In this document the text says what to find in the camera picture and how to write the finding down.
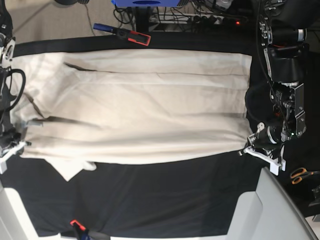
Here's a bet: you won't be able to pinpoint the orange blue clamp bottom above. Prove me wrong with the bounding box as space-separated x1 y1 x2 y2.
69 219 111 240

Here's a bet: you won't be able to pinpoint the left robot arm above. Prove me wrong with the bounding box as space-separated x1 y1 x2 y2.
247 0 320 160

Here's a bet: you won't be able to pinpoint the black table post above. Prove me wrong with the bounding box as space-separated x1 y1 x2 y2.
134 6 151 33

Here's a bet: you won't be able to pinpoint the blue plastic box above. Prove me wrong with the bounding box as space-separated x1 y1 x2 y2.
111 0 180 8

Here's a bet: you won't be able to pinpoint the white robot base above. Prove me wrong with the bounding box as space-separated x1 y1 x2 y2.
0 186 61 240
108 166 320 240

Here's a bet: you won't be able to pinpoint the cream white T-shirt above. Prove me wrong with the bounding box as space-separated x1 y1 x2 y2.
10 49 252 181

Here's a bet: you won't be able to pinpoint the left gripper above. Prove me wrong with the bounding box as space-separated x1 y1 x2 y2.
247 122 288 157

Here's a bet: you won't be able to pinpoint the blue orange clamp top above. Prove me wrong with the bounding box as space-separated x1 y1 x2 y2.
93 23 151 46

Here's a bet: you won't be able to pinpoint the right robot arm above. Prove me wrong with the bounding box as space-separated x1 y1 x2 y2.
0 0 26 157

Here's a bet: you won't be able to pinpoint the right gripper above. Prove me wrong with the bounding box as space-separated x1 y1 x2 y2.
0 129 22 153

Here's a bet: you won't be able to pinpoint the white power strip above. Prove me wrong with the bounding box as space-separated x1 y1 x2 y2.
149 12 224 25

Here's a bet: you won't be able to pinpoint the orange handled scissors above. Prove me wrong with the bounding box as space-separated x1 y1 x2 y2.
290 167 320 185

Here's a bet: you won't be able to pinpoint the black table cloth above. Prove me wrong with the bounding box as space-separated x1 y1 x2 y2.
0 33 320 238

